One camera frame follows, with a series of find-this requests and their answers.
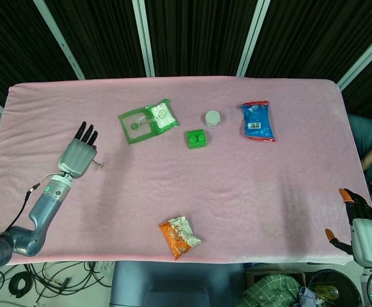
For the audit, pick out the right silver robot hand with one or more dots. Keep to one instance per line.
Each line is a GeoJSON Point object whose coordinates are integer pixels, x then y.
{"type": "Point", "coordinates": [371, 240]}

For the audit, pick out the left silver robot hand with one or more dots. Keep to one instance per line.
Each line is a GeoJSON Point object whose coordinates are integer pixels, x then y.
{"type": "Point", "coordinates": [75, 156]}

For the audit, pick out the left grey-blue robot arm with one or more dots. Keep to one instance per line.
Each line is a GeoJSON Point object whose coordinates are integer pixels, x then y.
{"type": "Point", "coordinates": [42, 214]}

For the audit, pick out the black round bin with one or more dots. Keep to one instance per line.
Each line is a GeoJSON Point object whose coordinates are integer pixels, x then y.
{"type": "Point", "coordinates": [349, 288]}

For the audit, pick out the yellow bottle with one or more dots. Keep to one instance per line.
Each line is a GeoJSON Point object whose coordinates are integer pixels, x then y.
{"type": "Point", "coordinates": [326, 291]}

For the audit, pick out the crumpled blue grey cloth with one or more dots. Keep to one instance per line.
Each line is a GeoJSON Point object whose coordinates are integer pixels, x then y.
{"type": "Point", "coordinates": [307, 297]}

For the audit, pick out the green cotton pad bag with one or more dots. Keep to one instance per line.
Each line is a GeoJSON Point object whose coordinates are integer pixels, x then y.
{"type": "Point", "coordinates": [162, 116]}

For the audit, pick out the green checkered cloth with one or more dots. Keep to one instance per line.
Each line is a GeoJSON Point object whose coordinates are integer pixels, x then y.
{"type": "Point", "coordinates": [269, 291]}

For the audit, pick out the black curtain panel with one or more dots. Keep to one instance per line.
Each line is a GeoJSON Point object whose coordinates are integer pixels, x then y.
{"type": "Point", "coordinates": [365, 92]}
{"type": "Point", "coordinates": [198, 38]}
{"type": "Point", "coordinates": [13, 48]}
{"type": "Point", "coordinates": [103, 38]}
{"type": "Point", "coordinates": [317, 32]}

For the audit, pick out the green toy building brick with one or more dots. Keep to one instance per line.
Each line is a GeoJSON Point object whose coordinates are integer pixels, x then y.
{"type": "Point", "coordinates": [196, 140]}

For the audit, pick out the orange snack packet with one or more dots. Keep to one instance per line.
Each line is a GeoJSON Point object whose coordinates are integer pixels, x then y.
{"type": "Point", "coordinates": [178, 238]}

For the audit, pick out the pink table cloth mat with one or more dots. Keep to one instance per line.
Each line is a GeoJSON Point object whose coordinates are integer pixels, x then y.
{"type": "Point", "coordinates": [237, 208]}

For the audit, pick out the small white plastic jar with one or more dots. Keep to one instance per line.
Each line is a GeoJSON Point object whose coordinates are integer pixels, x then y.
{"type": "Point", "coordinates": [212, 117]}

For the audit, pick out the blue snack packet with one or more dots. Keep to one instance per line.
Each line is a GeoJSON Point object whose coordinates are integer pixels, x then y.
{"type": "Point", "coordinates": [258, 123]}

